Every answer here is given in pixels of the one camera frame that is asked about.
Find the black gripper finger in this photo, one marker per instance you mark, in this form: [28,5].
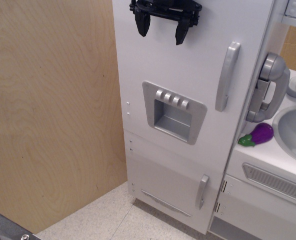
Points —
[142,20]
[182,30]

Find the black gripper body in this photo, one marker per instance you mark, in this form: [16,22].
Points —
[173,10]

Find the white fridge door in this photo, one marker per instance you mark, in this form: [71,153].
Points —
[191,69]

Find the grey ice dispenser panel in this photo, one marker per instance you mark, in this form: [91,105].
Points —
[172,113]

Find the grey toy telephone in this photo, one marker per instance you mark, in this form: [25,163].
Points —
[270,89]

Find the purple toy eggplant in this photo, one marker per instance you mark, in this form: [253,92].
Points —
[262,133]

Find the grey toy sink basin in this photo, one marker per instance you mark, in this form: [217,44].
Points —
[284,125]

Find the white lower freezer door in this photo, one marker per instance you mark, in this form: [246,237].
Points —
[169,182]

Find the grey vent grille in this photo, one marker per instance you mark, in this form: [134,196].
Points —
[270,180]

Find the grey fridge door handle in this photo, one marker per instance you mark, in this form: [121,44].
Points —
[226,75]

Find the grey freezer door handle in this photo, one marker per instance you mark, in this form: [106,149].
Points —
[202,185]

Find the black equipment box with cable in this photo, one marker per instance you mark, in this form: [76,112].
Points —
[10,230]

